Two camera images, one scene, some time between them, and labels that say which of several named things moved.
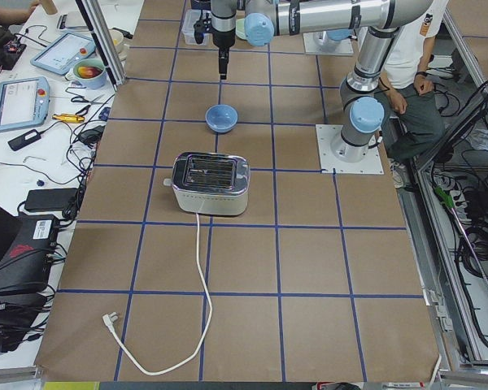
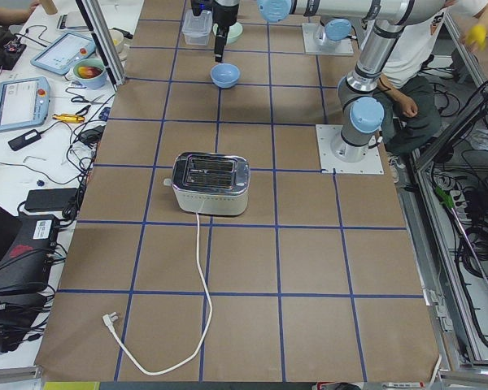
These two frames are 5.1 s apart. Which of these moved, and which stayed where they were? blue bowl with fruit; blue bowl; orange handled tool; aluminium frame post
Moved: blue bowl
Stayed: aluminium frame post; orange handled tool; blue bowl with fruit
